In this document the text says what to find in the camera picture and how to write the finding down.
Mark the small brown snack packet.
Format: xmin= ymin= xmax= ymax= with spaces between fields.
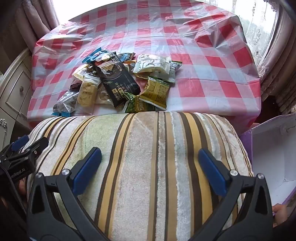
xmin=69 ymin=80 xmax=81 ymax=92

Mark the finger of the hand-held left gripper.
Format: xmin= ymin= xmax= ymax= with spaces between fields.
xmin=10 ymin=135 xmax=30 ymax=151
xmin=21 ymin=137 xmax=49 ymax=161

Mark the striped chair cushion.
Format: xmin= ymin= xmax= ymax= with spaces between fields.
xmin=22 ymin=111 xmax=255 ymax=241

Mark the white drawer cabinet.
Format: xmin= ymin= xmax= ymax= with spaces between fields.
xmin=0 ymin=47 xmax=35 ymax=149

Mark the plain brown curtain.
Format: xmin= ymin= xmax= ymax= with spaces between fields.
xmin=0 ymin=0 xmax=60 ymax=67

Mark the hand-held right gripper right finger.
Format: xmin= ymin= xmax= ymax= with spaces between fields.
xmin=185 ymin=148 xmax=274 ymax=241

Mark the bright green snack packet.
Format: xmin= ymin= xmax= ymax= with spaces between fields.
xmin=122 ymin=92 xmax=151 ymax=114

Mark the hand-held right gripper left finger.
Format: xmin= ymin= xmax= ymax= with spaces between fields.
xmin=26 ymin=147 xmax=114 ymax=241

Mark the dark orange-edged snack packet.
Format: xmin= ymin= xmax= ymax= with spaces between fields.
xmin=118 ymin=53 xmax=136 ymax=67

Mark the patterned mauve curtain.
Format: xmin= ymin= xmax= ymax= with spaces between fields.
xmin=257 ymin=9 xmax=296 ymax=102

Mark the red white checked tablecloth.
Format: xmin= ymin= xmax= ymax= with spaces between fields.
xmin=26 ymin=0 xmax=262 ymax=127

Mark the purple cardboard box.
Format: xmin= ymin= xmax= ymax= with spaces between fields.
xmin=239 ymin=113 xmax=296 ymax=217

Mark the clear round pastry packet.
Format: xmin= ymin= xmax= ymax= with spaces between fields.
xmin=96 ymin=86 xmax=116 ymax=105

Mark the pale yellow snack packet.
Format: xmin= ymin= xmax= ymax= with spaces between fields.
xmin=72 ymin=64 xmax=93 ymax=81

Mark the white lace curtain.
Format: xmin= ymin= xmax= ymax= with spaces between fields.
xmin=231 ymin=0 xmax=280 ymax=70

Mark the long black snack packet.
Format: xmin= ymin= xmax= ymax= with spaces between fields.
xmin=92 ymin=61 xmax=141 ymax=108

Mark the clear packet of dark snacks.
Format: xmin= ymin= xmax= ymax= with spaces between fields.
xmin=52 ymin=89 xmax=80 ymax=117

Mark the cream biscuit packet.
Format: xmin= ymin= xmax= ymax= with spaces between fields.
xmin=75 ymin=74 xmax=101 ymax=114

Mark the blue snack packet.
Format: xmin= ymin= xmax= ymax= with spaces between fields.
xmin=83 ymin=47 xmax=103 ymax=63

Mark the black gold-seal snack packet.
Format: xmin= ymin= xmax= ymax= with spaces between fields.
xmin=89 ymin=50 xmax=121 ymax=70

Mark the olive green snack packet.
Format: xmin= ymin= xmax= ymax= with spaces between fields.
xmin=139 ymin=76 xmax=171 ymax=111

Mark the large white green snack packet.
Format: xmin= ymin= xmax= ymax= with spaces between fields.
xmin=132 ymin=54 xmax=172 ymax=78

